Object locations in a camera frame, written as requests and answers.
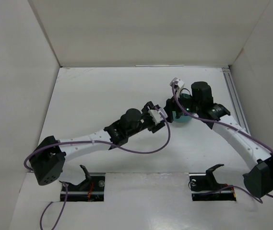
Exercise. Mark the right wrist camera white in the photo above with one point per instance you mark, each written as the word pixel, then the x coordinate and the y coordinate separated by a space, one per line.
pixel 178 86

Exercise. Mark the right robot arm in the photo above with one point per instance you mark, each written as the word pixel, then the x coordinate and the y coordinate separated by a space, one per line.
pixel 257 155

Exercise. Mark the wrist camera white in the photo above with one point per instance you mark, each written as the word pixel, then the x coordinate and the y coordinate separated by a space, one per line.
pixel 158 115
pixel 178 86

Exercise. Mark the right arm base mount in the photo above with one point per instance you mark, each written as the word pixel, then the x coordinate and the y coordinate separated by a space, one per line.
pixel 204 187

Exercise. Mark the teal round divided container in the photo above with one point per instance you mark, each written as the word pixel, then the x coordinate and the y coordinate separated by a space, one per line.
pixel 182 118

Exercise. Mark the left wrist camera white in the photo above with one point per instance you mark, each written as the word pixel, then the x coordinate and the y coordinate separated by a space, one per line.
pixel 158 115

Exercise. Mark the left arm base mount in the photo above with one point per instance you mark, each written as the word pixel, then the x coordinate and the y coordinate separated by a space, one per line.
pixel 82 185

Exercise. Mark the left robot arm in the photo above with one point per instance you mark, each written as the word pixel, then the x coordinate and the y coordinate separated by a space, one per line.
pixel 49 160

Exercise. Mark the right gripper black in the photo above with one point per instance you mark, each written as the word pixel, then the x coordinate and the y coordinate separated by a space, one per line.
pixel 185 102

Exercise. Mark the aluminium rail right edge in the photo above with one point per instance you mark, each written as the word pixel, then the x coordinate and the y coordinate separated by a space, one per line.
pixel 238 111

